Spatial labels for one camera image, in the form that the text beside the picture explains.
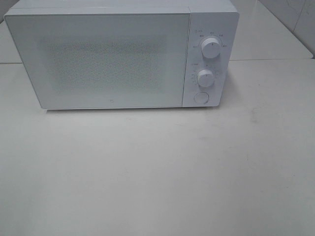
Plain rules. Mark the white microwave door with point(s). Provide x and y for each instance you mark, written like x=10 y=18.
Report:
x=103 y=58

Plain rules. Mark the white timer knob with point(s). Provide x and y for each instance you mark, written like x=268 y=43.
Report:
x=205 y=78

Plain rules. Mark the white round door button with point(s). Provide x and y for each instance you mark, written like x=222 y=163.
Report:
x=201 y=97

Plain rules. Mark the white microwave oven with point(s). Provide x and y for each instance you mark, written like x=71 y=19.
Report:
x=217 y=18

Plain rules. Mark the white upper power knob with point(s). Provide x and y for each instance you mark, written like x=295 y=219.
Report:
x=211 y=47

